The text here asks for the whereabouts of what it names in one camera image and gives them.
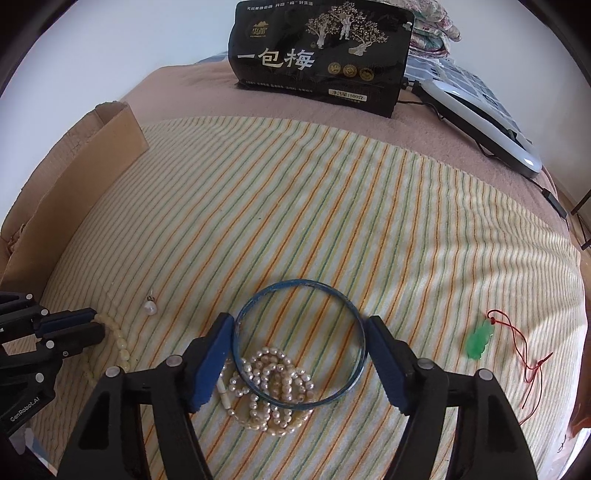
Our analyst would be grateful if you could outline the black power adapter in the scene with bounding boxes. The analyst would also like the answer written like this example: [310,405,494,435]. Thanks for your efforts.
[541,187,570,221]

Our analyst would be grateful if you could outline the white grey flat device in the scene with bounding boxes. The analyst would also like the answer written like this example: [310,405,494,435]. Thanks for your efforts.
[418,78,544,179]

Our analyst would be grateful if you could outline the cardboard box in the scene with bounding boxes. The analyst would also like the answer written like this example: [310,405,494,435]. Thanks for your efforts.
[0,102,150,296]

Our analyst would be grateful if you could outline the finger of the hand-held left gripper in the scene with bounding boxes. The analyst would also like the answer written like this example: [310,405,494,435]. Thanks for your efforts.
[43,322,106,359]
[31,308,99,337]

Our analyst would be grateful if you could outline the cream bead bracelet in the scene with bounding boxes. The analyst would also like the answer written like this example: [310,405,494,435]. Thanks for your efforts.
[83,313,136,384]

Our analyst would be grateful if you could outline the striped towel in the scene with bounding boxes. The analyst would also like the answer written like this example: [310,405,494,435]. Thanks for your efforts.
[32,115,590,480]

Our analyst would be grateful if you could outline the dark furniture frame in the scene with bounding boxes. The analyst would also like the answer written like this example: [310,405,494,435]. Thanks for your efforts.
[570,178,591,252]

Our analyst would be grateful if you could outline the green jade pendant red cord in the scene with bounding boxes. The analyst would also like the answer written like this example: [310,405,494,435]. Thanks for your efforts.
[465,309,555,425]

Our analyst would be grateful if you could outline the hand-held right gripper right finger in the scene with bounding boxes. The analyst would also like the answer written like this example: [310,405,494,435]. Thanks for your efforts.
[365,315,541,480]

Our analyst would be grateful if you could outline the pink blanket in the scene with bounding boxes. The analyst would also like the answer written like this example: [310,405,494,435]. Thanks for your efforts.
[0,59,583,259]

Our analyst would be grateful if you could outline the black cable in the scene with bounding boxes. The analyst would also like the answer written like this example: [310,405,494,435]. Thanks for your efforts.
[397,78,550,195]

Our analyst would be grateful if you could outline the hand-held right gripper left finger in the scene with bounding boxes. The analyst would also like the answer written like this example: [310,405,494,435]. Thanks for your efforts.
[55,312,236,480]

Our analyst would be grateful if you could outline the folded floral quilt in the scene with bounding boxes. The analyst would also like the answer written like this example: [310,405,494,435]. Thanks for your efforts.
[409,0,463,59]

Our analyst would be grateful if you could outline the white pearl necklace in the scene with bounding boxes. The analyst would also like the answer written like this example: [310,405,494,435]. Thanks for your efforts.
[217,346,317,435]

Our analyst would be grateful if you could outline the blue bangle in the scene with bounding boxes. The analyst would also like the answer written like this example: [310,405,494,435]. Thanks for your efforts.
[232,279,370,411]

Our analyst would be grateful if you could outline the black snack bag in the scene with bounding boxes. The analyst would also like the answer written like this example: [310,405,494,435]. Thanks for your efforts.
[228,0,415,120]

